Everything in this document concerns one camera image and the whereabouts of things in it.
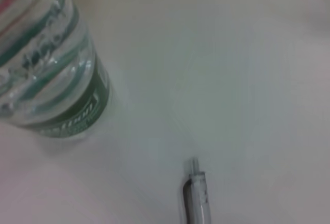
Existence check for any silver pen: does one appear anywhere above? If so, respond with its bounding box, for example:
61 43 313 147
178 156 214 224

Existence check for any clear water bottle green label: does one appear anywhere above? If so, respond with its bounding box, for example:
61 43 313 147
0 0 112 142

